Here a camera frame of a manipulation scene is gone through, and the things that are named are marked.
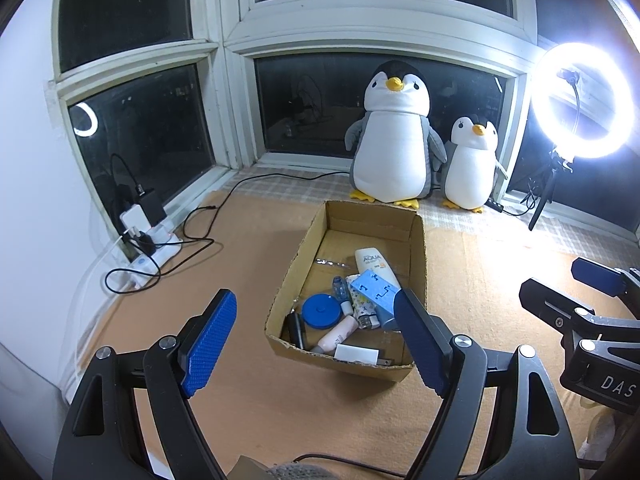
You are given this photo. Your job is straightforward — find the clear plastic bag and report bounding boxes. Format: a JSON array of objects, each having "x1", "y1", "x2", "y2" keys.
[{"x1": 582, "y1": 395, "x2": 633, "y2": 466}]

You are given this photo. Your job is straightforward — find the small penguin plush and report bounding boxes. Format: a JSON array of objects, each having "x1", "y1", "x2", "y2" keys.
[{"x1": 441, "y1": 116, "x2": 508, "y2": 213}]

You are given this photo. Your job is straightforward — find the cardboard piece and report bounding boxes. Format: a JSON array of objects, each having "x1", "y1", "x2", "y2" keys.
[{"x1": 234, "y1": 455, "x2": 271, "y2": 480}]

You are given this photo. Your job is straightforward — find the grey knitted fabric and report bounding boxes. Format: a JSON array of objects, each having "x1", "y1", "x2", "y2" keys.
[{"x1": 265, "y1": 464, "x2": 343, "y2": 480}]

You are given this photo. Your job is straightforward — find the white power strip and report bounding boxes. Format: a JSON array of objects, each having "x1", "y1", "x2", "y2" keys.
[{"x1": 127, "y1": 224, "x2": 183, "y2": 273}]

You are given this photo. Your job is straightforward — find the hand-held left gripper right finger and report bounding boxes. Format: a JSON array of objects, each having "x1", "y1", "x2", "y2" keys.
[{"x1": 394, "y1": 288, "x2": 581, "y2": 480}]

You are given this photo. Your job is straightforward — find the white power adapter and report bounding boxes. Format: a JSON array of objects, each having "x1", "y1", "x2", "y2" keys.
[{"x1": 120, "y1": 205, "x2": 151, "y2": 231}]

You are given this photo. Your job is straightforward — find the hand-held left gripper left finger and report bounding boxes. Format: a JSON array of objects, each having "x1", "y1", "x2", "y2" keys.
[{"x1": 52, "y1": 289, "x2": 237, "y2": 480}]

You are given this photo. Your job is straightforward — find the blue round tape measure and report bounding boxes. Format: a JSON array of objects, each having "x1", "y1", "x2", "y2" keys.
[{"x1": 301, "y1": 294, "x2": 342, "y2": 331}]

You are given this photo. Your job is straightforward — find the large penguin plush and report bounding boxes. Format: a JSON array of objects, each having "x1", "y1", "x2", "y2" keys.
[{"x1": 345, "y1": 60, "x2": 448, "y2": 209}]

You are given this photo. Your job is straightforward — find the brown cardboard box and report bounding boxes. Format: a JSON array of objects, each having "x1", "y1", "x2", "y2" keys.
[{"x1": 264, "y1": 200, "x2": 428, "y2": 386}]

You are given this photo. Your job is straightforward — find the white window frame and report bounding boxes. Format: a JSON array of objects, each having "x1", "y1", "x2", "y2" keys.
[{"x1": 47, "y1": 0, "x2": 640, "y2": 241}]

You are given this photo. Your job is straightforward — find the checked floor mat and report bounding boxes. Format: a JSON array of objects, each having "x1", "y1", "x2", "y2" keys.
[{"x1": 215, "y1": 167, "x2": 640, "y2": 256}]

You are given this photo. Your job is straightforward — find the white sunscreen tube blue cap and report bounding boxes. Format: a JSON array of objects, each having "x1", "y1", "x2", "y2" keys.
[{"x1": 354, "y1": 248, "x2": 401, "y2": 332}]

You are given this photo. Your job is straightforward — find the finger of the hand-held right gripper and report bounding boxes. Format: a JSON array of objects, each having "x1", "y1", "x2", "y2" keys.
[
  {"x1": 571, "y1": 257, "x2": 640, "y2": 306},
  {"x1": 519, "y1": 279, "x2": 640, "y2": 356}
]

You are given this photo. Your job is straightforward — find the black plug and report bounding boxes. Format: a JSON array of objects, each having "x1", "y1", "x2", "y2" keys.
[{"x1": 125, "y1": 230, "x2": 158, "y2": 256}]

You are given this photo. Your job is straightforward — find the long black cable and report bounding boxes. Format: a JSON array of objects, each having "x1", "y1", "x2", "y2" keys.
[{"x1": 106, "y1": 172, "x2": 351, "y2": 295}]

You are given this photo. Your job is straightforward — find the black power adapter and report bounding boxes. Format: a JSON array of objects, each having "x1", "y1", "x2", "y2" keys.
[{"x1": 134, "y1": 190, "x2": 168, "y2": 223}]

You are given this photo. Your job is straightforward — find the white charger adapter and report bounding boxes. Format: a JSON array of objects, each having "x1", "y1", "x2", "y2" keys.
[{"x1": 334, "y1": 344, "x2": 393, "y2": 367}]

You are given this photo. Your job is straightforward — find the small blue spray bottle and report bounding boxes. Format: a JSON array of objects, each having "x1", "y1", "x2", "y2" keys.
[{"x1": 331, "y1": 275, "x2": 352, "y2": 317}]

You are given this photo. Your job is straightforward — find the blue plastic block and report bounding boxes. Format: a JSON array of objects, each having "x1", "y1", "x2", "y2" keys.
[{"x1": 347, "y1": 269, "x2": 402, "y2": 317}]

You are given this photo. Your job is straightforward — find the looped black cable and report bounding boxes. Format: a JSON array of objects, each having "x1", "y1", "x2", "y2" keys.
[{"x1": 110, "y1": 154, "x2": 146, "y2": 196}]

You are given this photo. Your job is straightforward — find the black oblong case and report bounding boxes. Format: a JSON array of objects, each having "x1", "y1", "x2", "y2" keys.
[{"x1": 285, "y1": 311, "x2": 309, "y2": 350}]

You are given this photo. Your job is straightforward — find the patterned small pouch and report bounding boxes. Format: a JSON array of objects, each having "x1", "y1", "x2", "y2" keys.
[{"x1": 350, "y1": 294, "x2": 381, "y2": 323}]

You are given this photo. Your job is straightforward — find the pink cosmetic tube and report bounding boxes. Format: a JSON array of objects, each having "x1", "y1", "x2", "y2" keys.
[{"x1": 310, "y1": 316, "x2": 360, "y2": 352}]

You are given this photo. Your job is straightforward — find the ring light on tripod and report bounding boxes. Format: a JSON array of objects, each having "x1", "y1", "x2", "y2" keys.
[{"x1": 527, "y1": 42, "x2": 636, "y2": 232}]

